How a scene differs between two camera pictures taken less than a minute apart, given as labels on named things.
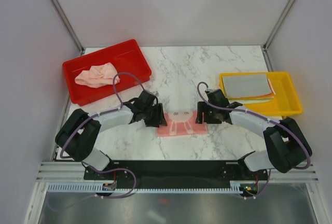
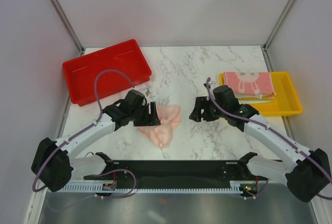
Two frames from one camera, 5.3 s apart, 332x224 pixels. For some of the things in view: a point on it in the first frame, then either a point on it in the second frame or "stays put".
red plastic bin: x=125 y=57 stays put
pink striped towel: x=181 y=123 to x=249 y=83
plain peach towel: x=98 y=76 to x=169 y=116
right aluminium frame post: x=270 y=38 stays put
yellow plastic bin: x=286 y=101 stays put
